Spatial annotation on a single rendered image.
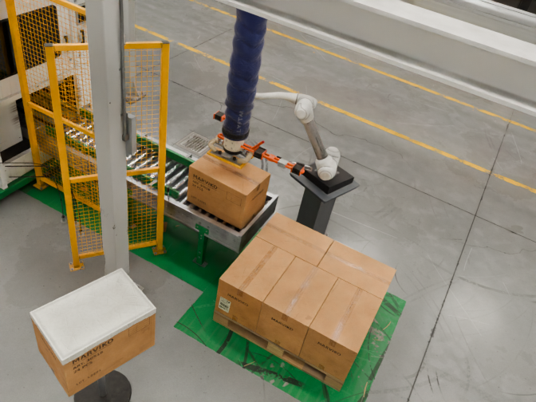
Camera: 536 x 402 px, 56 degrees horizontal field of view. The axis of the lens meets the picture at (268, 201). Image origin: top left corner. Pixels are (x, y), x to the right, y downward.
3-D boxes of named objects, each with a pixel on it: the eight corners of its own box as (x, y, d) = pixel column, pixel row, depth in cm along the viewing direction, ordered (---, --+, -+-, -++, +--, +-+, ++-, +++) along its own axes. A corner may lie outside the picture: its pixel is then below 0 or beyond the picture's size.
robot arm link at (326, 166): (340, 170, 465) (336, 182, 447) (323, 174, 471) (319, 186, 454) (310, 94, 431) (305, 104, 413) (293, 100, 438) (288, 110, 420)
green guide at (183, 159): (79, 115, 535) (79, 108, 530) (86, 111, 543) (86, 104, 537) (205, 175, 492) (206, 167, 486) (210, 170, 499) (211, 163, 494)
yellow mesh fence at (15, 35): (33, 186, 523) (-6, -24, 388) (40, 181, 530) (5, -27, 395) (121, 234, 491) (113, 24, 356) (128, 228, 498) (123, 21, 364)
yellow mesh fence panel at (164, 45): (70, 271, 447) (39, 48, 313) (68, 263, 454) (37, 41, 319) (167, 253, 482) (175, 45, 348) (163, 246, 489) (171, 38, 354)
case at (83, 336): (123, 305, 356) (121, 267, 330) (155, 344, 336) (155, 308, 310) (38, 350, 320) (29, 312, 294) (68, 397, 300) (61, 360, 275)
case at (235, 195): (186, 200, 461) (189, 165, 436) (211, 179, 489) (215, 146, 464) (240, 230, 443) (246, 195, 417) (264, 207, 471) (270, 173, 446)
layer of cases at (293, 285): (214, 309, 424) (218, 278, 398) (269, 242, 495) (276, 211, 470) (343, 382, 391) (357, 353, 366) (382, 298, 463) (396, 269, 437)
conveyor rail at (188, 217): (39, 150, 504) (37, 134, 492) (43, 147, 508) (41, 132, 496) (235, 251, 442) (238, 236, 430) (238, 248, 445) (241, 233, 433)
